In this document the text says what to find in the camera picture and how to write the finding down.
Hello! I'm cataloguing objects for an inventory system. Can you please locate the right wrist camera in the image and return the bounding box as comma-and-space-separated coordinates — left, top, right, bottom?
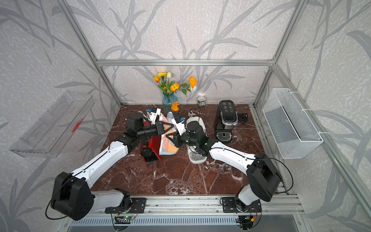
171, 117, 186, 135

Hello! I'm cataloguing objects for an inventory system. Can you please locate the colourful striped cloth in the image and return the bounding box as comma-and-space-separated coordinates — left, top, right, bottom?
159, 111, 179, 156

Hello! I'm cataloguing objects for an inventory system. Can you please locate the blue glass vase with flowers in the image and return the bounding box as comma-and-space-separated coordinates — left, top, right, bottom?
153, 72, 198, 112

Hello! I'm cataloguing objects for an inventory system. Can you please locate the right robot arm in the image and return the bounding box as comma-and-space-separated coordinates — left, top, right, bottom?
166, 121, 282, 206

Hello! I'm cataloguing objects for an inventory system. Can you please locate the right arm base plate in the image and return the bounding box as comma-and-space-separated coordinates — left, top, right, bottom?
220, 197, 262, 214

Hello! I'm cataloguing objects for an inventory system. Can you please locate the small green can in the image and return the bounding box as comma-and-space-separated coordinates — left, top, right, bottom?
197, 96, 206, 108

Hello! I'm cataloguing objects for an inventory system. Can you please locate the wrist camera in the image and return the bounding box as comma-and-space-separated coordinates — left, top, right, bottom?
146, 108, 162, 124
171, 117, 186, 135

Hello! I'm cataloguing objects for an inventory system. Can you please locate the white coffee machine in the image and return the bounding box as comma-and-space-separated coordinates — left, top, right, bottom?
186, 116, 207, 164

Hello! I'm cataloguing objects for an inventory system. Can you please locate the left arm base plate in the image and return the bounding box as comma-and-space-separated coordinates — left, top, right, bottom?
105, 197, 147, 214

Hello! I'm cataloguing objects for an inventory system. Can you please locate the clear plastic wall shelf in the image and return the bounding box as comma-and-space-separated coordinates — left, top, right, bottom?
10, 91, 95, 158

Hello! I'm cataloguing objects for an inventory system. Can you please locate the white wire basket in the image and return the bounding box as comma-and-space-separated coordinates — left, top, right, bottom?
263, 88, 323, 160

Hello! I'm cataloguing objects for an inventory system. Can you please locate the black coffee machine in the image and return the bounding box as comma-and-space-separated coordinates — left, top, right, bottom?
214, 100, 238, 144

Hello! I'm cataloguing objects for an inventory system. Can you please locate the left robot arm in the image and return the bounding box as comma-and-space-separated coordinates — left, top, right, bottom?
47, 113, 175, 220

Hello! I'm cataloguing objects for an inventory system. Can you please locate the red coffee machine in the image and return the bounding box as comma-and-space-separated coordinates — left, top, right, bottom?
137, 118, 160, 162

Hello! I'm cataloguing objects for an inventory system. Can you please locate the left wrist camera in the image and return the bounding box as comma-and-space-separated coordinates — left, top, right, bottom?
146, 108, 162, 124

